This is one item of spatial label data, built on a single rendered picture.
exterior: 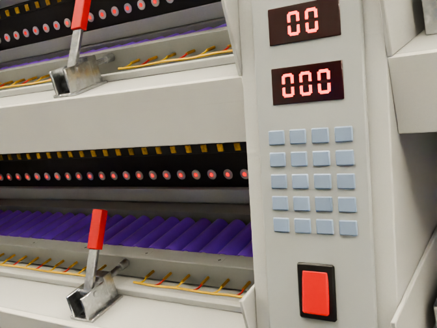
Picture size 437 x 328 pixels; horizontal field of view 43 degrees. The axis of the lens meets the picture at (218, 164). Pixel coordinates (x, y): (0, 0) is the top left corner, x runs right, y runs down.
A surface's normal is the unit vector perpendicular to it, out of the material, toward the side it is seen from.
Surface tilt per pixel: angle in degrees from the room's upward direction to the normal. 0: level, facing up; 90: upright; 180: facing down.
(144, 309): 18
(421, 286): 90
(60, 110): 108
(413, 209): 90
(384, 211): 90
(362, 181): 90
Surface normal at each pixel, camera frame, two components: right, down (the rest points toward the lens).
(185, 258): -0.23, -0.92
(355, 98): -0.57, 0.07
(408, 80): -0.52, 0.38
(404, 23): 0.82, -0.02
